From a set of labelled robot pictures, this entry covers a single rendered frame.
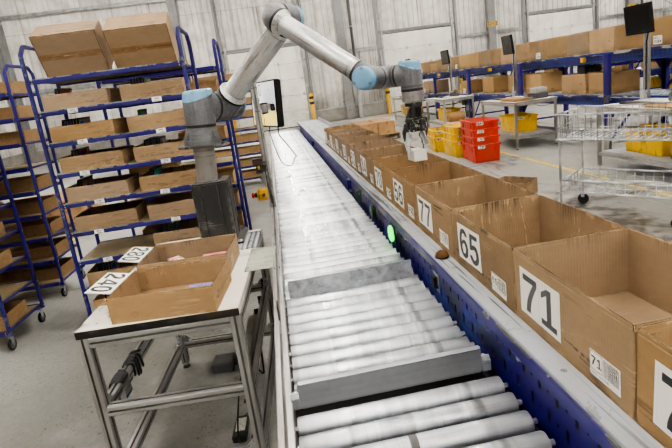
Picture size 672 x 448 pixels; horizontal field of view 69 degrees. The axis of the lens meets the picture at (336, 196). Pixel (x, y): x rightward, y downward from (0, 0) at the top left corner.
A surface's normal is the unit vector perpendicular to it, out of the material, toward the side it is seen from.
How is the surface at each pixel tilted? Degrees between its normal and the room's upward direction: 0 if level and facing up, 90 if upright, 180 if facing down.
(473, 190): 90
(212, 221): 90
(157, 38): 123
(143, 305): 91
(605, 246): 90
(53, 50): 118
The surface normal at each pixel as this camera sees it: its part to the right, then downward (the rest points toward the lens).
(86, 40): 0.18, 0.64
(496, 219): 0.14, 0.20
